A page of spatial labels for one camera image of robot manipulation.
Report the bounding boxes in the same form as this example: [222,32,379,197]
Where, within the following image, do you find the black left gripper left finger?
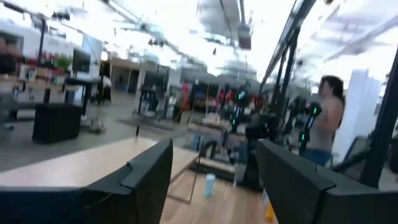
[82,138,174,224]

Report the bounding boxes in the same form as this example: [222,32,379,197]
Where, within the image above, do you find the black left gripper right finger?
[256,139,398,224]

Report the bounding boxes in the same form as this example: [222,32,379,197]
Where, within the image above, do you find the orange medicine bottle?
[264,201,276,223]

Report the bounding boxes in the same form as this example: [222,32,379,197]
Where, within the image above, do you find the blue medicine bottle white cap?
[204,173,216,198]

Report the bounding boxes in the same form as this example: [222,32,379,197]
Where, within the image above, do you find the person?
[306,75,346,166]

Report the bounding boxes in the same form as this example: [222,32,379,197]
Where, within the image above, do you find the white column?
[331,68,383,163]

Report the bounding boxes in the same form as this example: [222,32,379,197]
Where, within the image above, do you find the black cabinet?
[32,103,83,144]

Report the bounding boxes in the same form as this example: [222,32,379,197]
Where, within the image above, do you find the wooden shelf with black frame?
[0,136,201,205]

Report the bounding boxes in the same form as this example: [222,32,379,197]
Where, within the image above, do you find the wall-mounted dark screen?
[72,49,92,73]

